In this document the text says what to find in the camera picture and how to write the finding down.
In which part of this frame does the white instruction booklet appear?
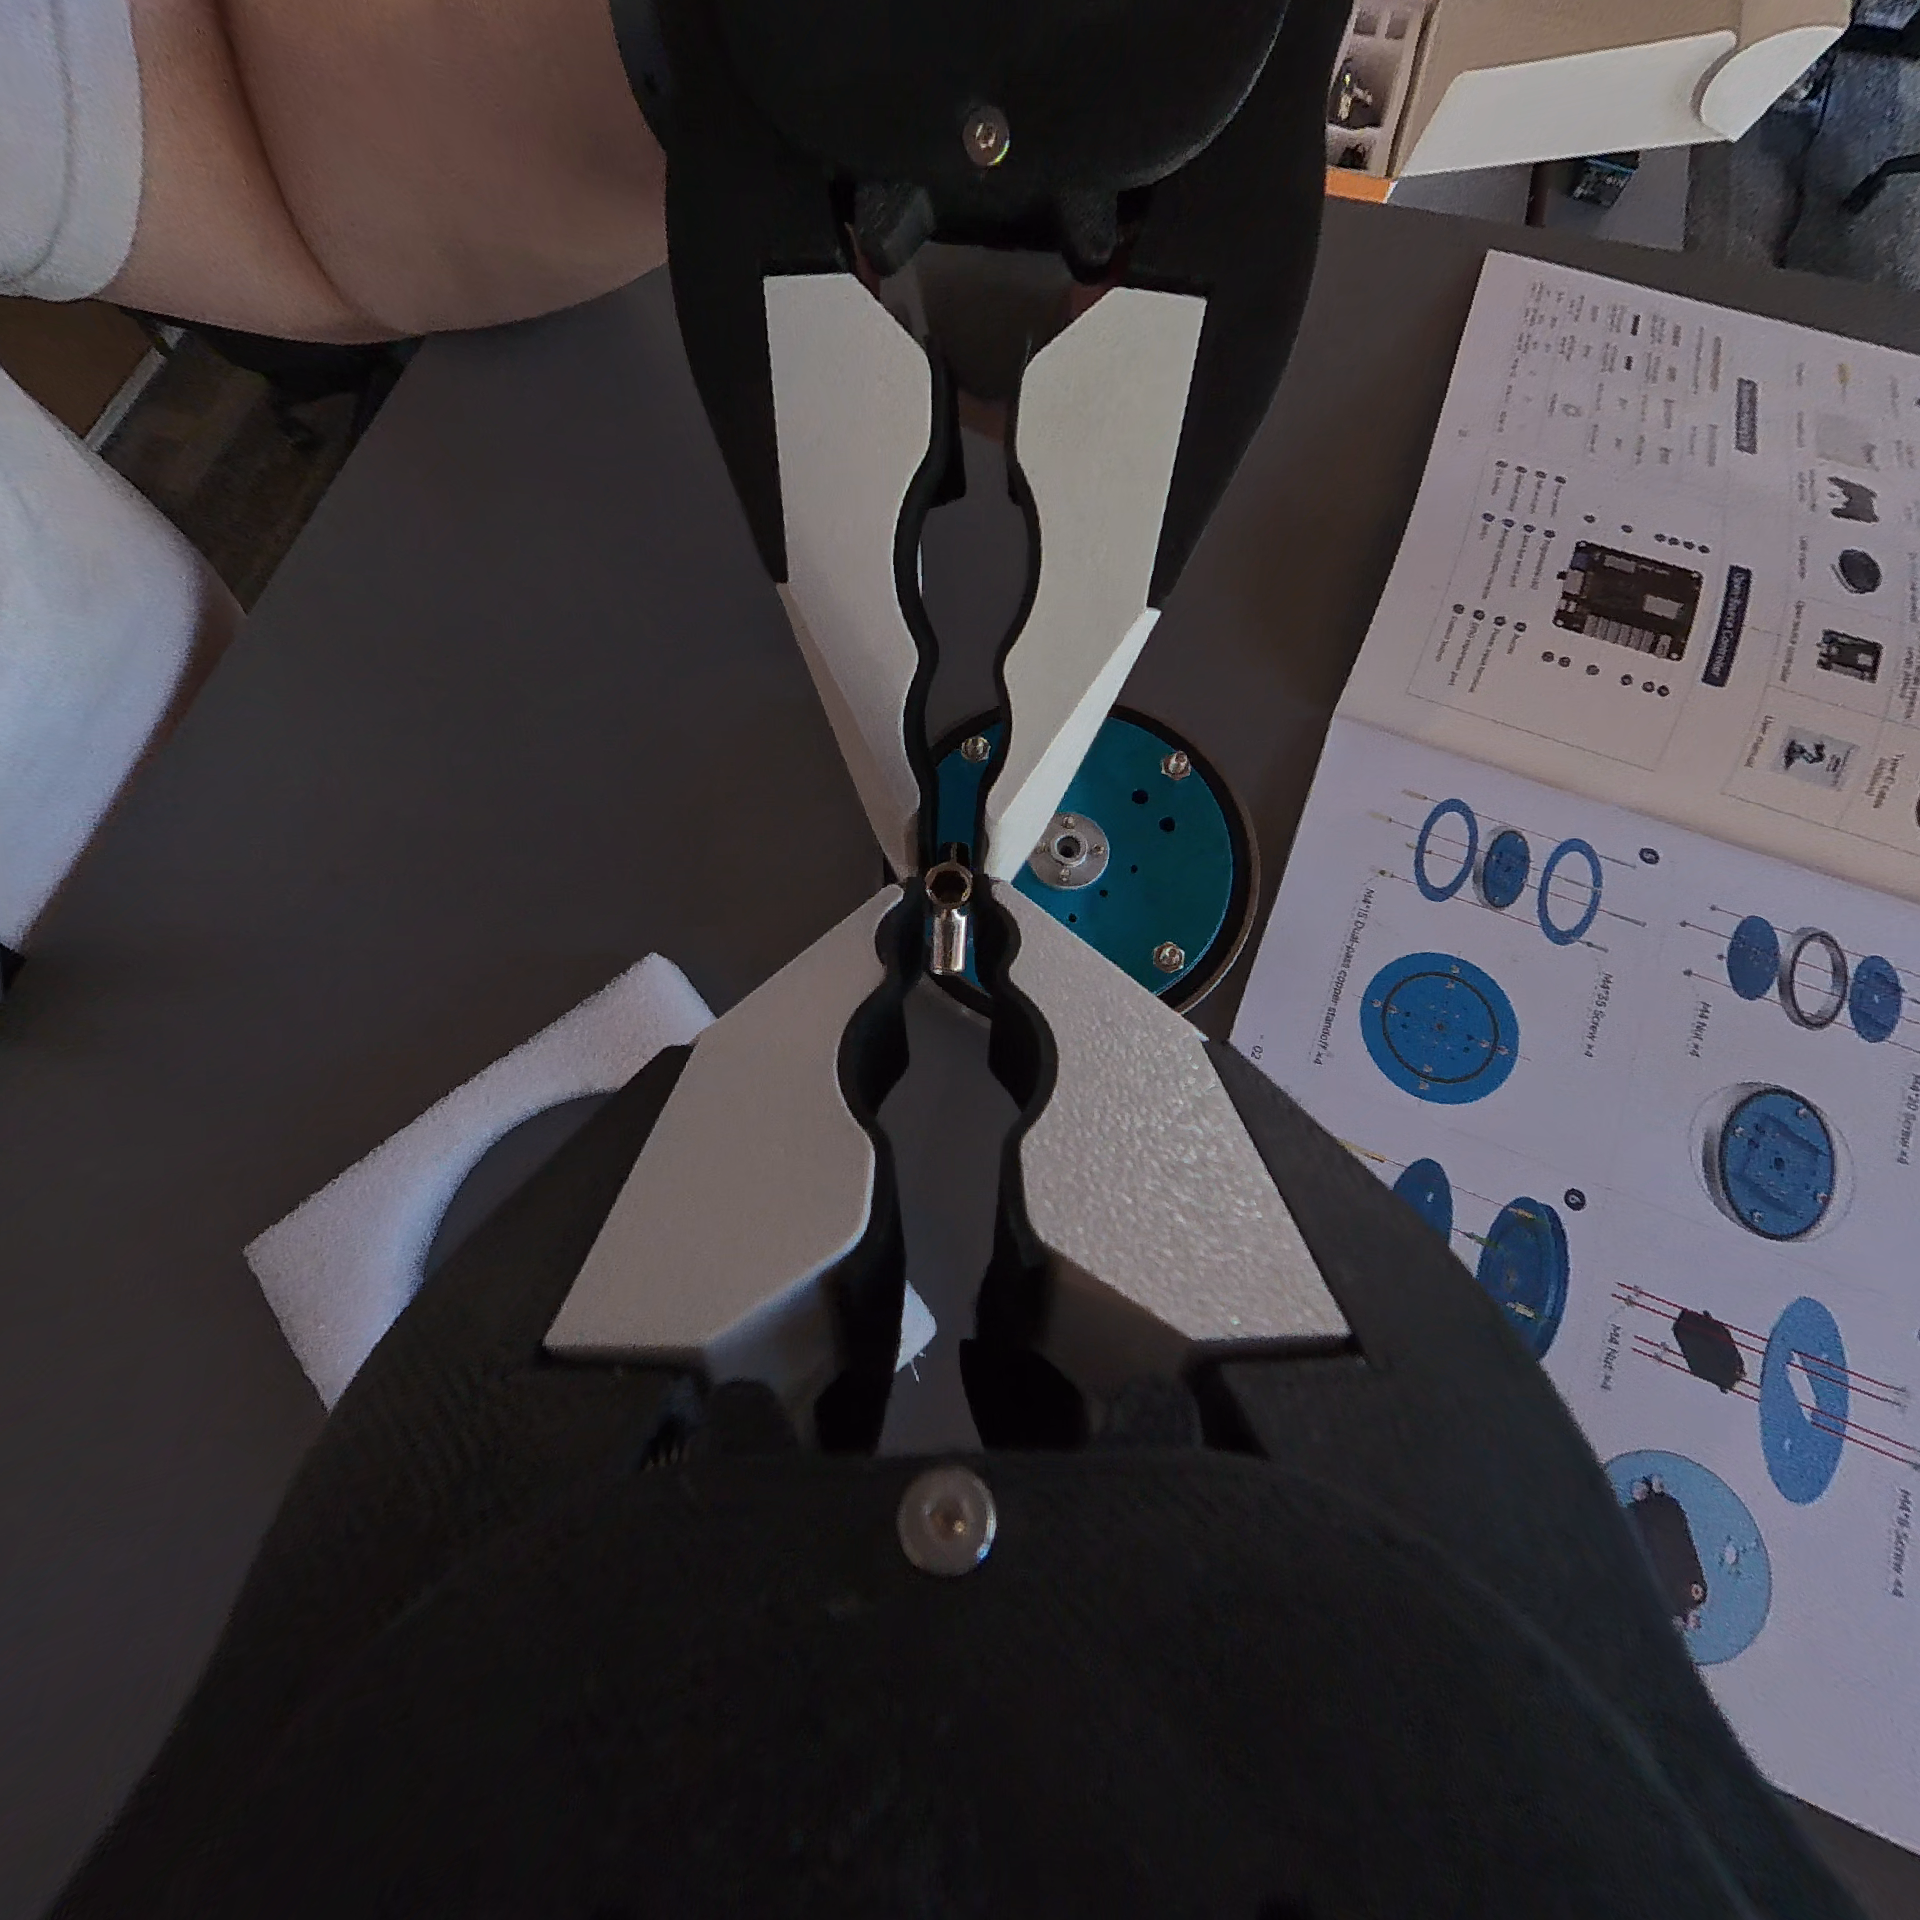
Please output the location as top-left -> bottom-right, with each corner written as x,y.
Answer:
1230,245 -> 1920,1848

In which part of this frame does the person's left forearm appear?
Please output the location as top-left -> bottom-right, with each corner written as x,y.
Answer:
112,0 -> 670,350

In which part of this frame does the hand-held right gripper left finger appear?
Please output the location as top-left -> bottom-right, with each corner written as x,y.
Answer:
544,880 -> 910,1453

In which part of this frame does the white foam square with hole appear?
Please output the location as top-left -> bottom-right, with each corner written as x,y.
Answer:
241,954 -> 945,1418

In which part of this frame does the dark grey desk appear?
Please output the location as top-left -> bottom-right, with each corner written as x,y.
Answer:
0,164 -> 1920,1920

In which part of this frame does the blue round base plate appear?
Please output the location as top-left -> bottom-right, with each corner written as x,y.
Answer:
910,702 -> 1260,1023

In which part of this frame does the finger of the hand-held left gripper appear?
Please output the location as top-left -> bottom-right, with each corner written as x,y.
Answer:
982,279 -> 1214,880
760,273 -> 969,874

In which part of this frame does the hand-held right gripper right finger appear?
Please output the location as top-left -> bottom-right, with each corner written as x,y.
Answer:
977,880 -> 1358,1375

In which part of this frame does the small metal socket wrench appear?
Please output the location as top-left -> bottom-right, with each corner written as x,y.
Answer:
919,857 -> 982,972

